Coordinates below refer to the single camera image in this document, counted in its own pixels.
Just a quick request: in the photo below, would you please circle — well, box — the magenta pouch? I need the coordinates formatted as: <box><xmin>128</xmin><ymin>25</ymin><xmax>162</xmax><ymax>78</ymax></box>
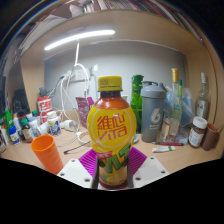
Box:
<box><xmin>75</xmin><ymin>96</ymin><xmax>95</xmax><ymax>129</ymax></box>

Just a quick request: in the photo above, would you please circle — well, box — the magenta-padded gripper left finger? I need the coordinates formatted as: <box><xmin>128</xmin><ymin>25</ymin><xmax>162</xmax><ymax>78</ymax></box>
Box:
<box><xmin>57</xmin><ymin>148</ymin><xmax>101</xmax><ymax>190</ymax></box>

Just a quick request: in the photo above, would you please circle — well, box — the white led light bar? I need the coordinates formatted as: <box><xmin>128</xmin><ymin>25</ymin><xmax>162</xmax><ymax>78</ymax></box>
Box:
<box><xmin>43</xmin><ymin>29</ymin><xmax>116</xmax><ymax>52</ymax></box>

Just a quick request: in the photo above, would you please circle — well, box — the tall green bottle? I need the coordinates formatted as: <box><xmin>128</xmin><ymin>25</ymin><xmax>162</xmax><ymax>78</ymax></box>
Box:
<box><xmin>130</xmin><ymin>74</ymin><xmax>145</xmax><ymax>125</ymax></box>

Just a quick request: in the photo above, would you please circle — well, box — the clear glass bottle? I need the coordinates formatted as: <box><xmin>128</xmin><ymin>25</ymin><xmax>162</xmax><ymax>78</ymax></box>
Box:
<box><xmin>194</xmin><ymin>71</ymin><xmax>212</xmax><ymax>121</ymax></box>

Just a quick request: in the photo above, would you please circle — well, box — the red pen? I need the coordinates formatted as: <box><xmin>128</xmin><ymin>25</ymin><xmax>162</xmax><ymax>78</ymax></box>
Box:
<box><xmin>151</xmin><ymin>141</ymin><xmax>185</xmax><ymax>147</ymax></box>

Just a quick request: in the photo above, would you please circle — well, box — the white and green tube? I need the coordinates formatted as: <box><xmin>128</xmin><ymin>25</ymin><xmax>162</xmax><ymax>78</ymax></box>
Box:
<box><xmin>151</xmin><ymin>145</ymin><xmax>177</xmax><ymax>154</ymax></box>

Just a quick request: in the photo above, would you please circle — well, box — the white bottle with blue cap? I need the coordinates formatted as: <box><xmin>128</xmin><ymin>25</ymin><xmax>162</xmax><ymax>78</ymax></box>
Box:
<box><xmin>8</xmin><ymin>124</ymin><xmax>21</xmax><ymax>145</ymax></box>

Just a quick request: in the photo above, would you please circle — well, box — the orange plastic cup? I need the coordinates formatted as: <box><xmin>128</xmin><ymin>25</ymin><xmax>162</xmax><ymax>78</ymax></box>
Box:
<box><xmin>30</xmin><ymin>134</ymin><xmax>64</xmax><ymax>175</ymax></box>

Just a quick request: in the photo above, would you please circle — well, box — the white wall power outlet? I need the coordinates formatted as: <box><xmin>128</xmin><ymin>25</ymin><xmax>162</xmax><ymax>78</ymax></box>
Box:
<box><xmin>68</xmin><ymin>68</ymin><xmax>88</xmax><ymax>82</ymax></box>

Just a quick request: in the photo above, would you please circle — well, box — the brown mug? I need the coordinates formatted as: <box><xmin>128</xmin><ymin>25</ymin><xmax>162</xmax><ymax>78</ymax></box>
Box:
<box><xmin>200</xmin><ymin>122</ymin><xmax>221</xmax><ymax>152</ymax></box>

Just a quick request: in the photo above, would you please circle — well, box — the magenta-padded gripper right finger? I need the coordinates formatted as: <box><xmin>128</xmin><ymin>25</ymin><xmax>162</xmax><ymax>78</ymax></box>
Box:
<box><xmin>126</xmin><ymin>146</ymin><xmax>170</xmax><ymax>188</ymax></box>

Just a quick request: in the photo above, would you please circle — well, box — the white charging cable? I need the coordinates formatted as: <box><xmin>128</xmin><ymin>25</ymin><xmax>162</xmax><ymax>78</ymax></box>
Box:
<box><xmin>49</xmin><ymin>41</ymin><xmax>93</xmax><ymax>148</ymax></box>

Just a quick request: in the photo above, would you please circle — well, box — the black boxy appliance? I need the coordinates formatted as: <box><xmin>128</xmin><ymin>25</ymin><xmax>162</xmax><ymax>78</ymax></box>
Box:
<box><xmin>11</xmin><ymin>88</ymin><xmax>31</xmax><ymax>116</ymax></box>

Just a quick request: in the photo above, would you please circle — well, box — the small white plastic bottle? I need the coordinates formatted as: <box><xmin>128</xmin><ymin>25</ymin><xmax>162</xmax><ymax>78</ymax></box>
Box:
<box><xmin>59</xmin><ymin>119</ymin><xmax>77</xmax><ymax>132</ymax></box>

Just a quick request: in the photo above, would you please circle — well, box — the brown jar with white lid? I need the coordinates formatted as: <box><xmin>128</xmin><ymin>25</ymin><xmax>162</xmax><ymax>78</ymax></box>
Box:
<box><xmin>188</xmin><ymin>116</ymin><xmax>208</xmax><ymax>149</ymax></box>

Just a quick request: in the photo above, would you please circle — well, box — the grey shaker bottle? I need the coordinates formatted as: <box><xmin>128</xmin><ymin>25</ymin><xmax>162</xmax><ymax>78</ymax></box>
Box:
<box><xmin>139</xmin><ymin>80</ymin><xmax>168</xmax><ymax>144</ymax></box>

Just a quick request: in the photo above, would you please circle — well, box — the red and white canister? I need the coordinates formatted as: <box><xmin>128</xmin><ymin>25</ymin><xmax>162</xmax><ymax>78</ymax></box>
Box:
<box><xmin>36</xmin><ymin>95</ymin><xmax>53</xmax><ymax>124</ymax></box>

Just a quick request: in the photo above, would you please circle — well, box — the clear bottle with gold cap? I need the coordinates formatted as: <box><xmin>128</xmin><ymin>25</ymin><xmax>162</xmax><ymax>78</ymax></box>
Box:
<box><xmin>159</xmin><ymin>68</ymin><xmax>183</xmax><ymax>143</ymax></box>

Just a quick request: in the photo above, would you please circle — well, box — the yellow lemon tea bottle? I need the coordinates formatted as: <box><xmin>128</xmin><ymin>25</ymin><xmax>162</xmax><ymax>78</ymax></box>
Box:
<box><xmin>86</xmin><ymin>75</ymin><xmax>138</xmax><ymax>190</ymax></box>

